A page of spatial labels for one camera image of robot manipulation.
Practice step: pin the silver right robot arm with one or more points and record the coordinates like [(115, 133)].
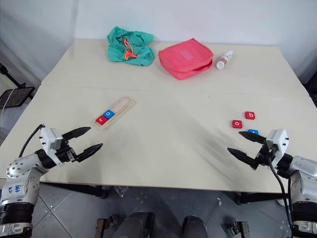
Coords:
[(303, 178)]

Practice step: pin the black mesh stand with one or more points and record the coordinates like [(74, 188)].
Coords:
[(18, 95)]

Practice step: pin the red letter tile o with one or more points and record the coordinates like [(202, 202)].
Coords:
[(237, 124)]

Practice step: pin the blue letter tile o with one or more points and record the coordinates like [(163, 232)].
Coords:
[(109, 114)]

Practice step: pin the pink zippered fabric pouch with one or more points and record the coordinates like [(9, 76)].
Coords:
[(183, 59)]

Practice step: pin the dark rounded shape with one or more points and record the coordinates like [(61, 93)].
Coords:
[(135, 225), (194, 228)]

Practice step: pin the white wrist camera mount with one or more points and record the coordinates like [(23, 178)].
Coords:
[(48, 137), (278, 140)]

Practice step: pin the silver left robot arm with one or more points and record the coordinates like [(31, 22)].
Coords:
[(19, 173)]

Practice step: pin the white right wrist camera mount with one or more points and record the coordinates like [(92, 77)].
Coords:
[(278, 140)]

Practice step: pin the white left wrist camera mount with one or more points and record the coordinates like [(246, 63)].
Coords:
[(48, 137)]

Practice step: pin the wooden letter tile tray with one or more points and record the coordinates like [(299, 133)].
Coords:
[(121, 106)]

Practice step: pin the black table leg frame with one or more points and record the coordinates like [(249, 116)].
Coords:
[(81, 189), (260, 198)]

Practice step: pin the red letter tile b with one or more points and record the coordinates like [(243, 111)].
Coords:
[(250, 115)]

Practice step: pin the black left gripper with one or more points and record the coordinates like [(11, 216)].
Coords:
[(65, 153)]

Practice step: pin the white and pink bottle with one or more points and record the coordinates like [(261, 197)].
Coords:
[(224, 60)]

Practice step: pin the clear plastic bag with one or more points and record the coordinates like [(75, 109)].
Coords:
[(121, 191)]

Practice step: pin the red letter tile r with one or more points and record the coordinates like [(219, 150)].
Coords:
[(102, 120)]

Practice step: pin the small white floor object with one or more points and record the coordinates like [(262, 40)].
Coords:
[(219, 202)]

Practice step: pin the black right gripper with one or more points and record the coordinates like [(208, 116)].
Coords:
[(267, 156)]

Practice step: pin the rusty metal bracket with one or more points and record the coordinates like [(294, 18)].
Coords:
[(239, 229), (102, 226)]

